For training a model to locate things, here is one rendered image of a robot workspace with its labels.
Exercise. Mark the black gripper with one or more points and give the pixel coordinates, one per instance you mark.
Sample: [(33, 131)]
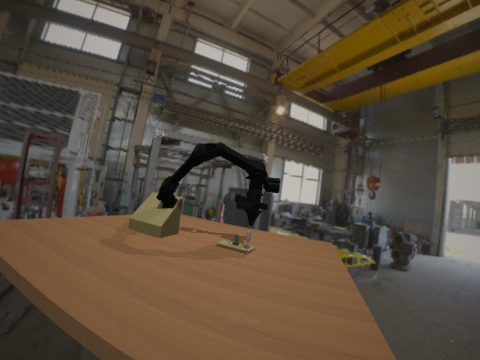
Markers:
[(253, 205)]

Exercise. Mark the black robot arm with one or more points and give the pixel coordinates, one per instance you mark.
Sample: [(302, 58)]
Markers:
[(203, 152)]

